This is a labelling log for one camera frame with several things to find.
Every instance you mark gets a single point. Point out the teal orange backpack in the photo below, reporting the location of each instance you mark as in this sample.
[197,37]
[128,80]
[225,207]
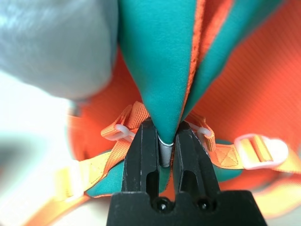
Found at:
[160,58]

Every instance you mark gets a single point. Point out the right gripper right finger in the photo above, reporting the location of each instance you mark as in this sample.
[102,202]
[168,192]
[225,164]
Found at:
[195,164]

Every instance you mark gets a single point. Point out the grey white plush shark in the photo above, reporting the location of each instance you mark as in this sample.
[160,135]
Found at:
[54,47]

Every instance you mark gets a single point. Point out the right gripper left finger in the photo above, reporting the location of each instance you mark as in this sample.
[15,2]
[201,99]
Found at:
[138,160]

